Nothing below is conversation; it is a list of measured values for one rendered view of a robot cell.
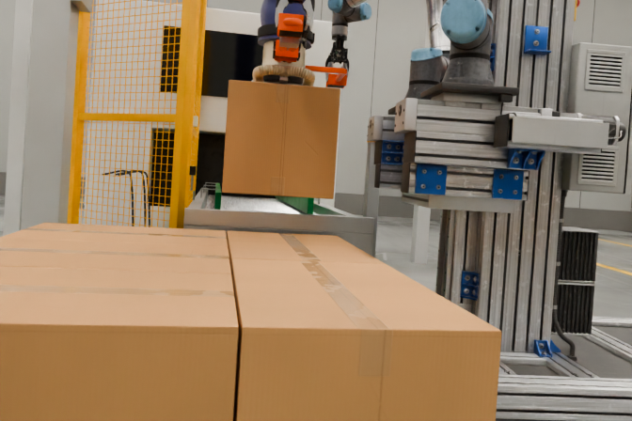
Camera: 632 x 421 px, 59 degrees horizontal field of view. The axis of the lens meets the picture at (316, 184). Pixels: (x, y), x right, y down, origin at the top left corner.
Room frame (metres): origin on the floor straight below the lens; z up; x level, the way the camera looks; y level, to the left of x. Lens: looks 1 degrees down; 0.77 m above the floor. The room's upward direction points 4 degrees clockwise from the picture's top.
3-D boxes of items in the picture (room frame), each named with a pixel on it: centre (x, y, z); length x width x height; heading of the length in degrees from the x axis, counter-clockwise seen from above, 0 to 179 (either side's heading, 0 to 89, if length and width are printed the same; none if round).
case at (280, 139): (2.30, 0.16, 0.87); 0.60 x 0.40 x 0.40; 6
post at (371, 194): (2.72, -0.27, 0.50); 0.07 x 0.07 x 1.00; 10
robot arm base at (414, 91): (2.15, -0.39, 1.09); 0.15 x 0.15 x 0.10
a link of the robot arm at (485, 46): (1.65, -0.42, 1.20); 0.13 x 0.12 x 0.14; 158
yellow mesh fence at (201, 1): (3.74, 0.84, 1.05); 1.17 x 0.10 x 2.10; 10
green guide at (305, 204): (3.61, 0.12, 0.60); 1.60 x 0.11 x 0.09; 10
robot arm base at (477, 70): (1.66, -0.43, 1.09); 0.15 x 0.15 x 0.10
